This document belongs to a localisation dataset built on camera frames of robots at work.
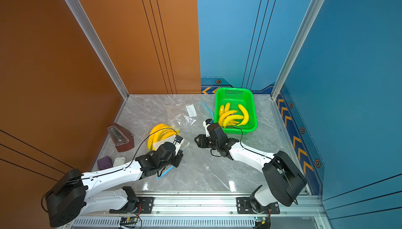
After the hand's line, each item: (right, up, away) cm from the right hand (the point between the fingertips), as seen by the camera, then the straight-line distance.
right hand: (197, 139), depth 85 cm
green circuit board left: (-31, -34, -14) cm, 48 cm away
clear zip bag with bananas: (-4, +13, +13) cm, 19 cm away
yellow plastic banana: (+18, +11, +14) cm, 25 cm away
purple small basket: (-49, -12, -3) cm, 51 cm away
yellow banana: (+31, +12, +18) cm, 38 cm away
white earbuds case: (-44, -13, +2) cm, 46 cm away
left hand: (-8, -6, 0) cm, 10 cm away
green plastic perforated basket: (+26, +26, +31) cm, 49 cm away
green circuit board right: (+30, -35, -12) cm, 48 cm away
